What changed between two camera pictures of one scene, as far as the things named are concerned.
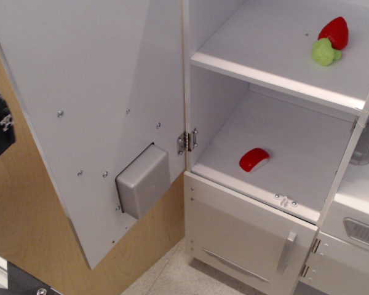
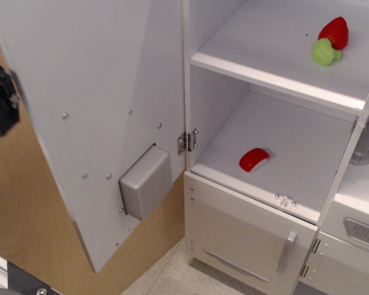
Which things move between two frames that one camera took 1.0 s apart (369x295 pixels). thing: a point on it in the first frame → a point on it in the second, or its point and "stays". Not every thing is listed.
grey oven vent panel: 363,232 stays
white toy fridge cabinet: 277,90 stays
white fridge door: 103,80 stays
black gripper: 1,136 → 1,90
